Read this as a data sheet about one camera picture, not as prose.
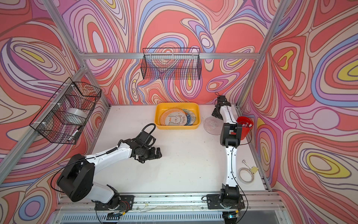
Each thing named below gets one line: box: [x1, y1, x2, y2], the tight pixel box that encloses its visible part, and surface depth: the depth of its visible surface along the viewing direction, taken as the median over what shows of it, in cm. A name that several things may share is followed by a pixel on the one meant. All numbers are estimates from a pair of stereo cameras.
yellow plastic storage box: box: [154, 102, 201, 130], surface depth 113 cm
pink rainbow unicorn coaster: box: [203, 116, 224, 135], surface depth 107 cm
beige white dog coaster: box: [165, 111, 188, 126], surface depth 109 cm
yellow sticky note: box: [250, 166, 259, 175], surface depth 85 cm
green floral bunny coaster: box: [184, 108, 196, 126], surface depth 110 cm
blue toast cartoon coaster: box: [185, 112, 192, 126], surface depth 110 cm
